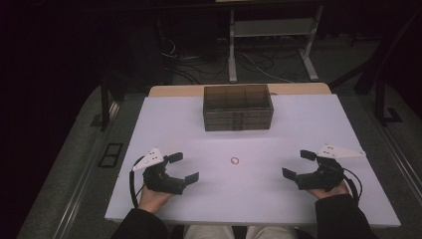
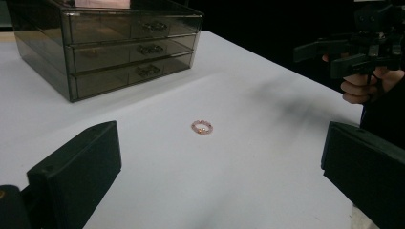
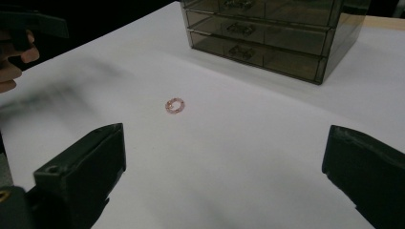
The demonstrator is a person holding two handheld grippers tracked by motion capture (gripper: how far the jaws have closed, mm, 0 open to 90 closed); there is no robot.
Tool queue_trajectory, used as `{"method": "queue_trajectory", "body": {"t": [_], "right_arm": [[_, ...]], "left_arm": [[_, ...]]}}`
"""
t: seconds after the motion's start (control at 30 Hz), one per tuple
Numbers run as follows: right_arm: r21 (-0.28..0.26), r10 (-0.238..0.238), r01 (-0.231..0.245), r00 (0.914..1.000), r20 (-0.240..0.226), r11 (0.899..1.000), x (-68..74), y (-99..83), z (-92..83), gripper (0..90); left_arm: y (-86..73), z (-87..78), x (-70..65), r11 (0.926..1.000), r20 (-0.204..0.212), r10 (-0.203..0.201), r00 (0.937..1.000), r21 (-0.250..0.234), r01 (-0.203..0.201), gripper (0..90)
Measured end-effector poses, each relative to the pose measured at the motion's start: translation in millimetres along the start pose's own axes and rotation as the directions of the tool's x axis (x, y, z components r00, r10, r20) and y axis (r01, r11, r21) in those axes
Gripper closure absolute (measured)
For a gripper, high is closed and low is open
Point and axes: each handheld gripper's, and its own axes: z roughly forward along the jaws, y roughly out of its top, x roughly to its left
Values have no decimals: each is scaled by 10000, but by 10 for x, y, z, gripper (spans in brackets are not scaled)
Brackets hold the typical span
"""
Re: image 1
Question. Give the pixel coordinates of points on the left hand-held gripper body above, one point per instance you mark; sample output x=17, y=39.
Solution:
x=162, y=182

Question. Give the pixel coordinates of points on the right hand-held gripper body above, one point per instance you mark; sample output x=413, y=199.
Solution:
x=325, y=179

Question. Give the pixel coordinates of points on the red rubber band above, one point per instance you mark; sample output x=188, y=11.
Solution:
x=232, y=160

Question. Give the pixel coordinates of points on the brown translucent drawer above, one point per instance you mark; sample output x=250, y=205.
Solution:
x=222, y=127

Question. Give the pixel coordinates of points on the brown translucent drawer box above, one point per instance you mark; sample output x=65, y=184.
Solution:
x=237, y=99

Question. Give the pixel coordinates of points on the person's right hand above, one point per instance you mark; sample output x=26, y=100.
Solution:
x=330, y=194

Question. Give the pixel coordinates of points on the person's left hand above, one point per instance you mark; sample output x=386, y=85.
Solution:
x=152, y=200

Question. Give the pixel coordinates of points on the white board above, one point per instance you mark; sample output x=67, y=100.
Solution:
x=232, y=199

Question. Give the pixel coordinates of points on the person's left leg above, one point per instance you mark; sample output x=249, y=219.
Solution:
x=209, y=233

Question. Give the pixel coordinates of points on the person's leg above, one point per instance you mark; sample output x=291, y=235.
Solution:
x=272, y=233
x=209, y=233

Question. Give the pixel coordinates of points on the person's right leg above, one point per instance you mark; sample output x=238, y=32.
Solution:
x=272, y=233

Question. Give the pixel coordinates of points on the wooden table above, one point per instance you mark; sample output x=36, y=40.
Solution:
x=175, y=91

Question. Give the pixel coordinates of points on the black metal stand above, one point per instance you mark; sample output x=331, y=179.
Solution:
x=379, y=99
x=105, y=106

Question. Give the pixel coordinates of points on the black rectangular floor frame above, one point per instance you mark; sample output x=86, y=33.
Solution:
x=101, y=161

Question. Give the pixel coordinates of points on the grey floor rail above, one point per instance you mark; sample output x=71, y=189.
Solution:
x=78, y=199
x=398, y=159

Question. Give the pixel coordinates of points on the grey metal desk frame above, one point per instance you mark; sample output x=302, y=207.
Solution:
x=272, y=27

